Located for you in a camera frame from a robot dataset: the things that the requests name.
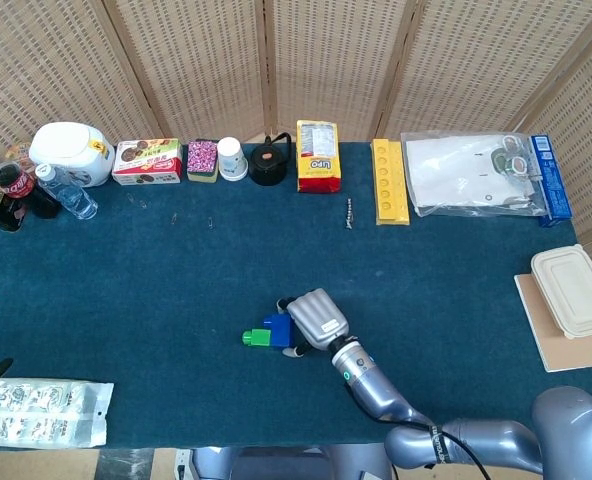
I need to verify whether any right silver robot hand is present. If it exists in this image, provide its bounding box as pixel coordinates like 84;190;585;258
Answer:
275;288;351;358

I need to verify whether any blue toy block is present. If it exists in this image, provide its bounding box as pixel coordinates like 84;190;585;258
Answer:
262;313;298;349

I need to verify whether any green toy block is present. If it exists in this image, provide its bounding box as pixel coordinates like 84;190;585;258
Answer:
241;328;273;347

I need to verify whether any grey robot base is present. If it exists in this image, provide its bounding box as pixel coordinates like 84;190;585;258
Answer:
175;444;395;480

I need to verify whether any transparent blister pack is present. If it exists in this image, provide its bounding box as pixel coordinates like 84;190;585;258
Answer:
0;377;115;448

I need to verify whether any blue table cloth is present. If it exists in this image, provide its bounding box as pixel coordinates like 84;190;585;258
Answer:
0;141;592;449

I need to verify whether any yellow plastic holed tray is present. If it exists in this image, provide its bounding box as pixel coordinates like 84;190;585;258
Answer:
371;138;411;227

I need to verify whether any yellow red snack bag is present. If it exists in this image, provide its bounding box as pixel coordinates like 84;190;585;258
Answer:
295;119;344;195

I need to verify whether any white paper cup stack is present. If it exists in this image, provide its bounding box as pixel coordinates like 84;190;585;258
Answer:
217;136;250;182

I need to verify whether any cola bottle red label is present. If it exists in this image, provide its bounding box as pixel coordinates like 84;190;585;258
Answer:
0;162;61;220

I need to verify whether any clear water bottle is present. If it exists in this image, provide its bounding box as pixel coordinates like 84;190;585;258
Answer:
34;163;99;221

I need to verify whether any pink patterned yellow sponge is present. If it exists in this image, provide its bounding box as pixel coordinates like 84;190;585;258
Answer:
186;139;220;183

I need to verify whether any clear plastic bag with papers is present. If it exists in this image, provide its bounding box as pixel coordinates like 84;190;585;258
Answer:
400;130;550;219

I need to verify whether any red white cookie box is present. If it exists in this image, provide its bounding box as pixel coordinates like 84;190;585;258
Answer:
111;138;184;187

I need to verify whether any white plastic canister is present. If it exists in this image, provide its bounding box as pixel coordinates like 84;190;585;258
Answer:
28;122;116;189

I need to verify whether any brown spiral notebook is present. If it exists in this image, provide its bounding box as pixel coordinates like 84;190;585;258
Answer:
513;272;592;374

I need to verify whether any beige takeout container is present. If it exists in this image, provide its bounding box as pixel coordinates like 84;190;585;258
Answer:
530;243;592;341

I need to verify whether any blue cardboard box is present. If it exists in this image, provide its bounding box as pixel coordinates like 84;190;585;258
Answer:
529;133;574;229

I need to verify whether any woven folding screen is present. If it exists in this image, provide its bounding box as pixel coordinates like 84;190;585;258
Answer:
0;0;592;281

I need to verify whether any black pot with handle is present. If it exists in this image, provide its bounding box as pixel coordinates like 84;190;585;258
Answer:
248;131;293;187

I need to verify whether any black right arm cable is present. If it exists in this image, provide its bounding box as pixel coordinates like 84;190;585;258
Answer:
343;382;493;480

